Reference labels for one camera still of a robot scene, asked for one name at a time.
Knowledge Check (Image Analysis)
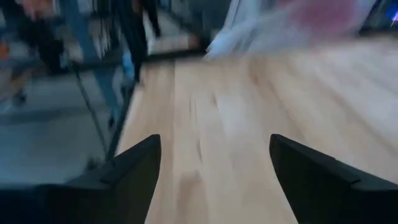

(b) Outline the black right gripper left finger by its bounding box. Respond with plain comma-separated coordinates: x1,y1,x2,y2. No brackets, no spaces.
0,134,162,224

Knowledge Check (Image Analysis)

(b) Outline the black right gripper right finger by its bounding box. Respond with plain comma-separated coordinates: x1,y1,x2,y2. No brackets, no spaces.
269,133,398,224

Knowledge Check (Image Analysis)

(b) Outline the clear plastic bag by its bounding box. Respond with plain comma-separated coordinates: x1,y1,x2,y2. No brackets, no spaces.
203,0,377,60

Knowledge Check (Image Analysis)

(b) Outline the pink elastic bandage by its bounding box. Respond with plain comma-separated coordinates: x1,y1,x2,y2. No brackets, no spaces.
279,0,363,35

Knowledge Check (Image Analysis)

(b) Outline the black metal table frame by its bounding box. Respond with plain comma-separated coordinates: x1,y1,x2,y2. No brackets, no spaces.
71,0,212,160

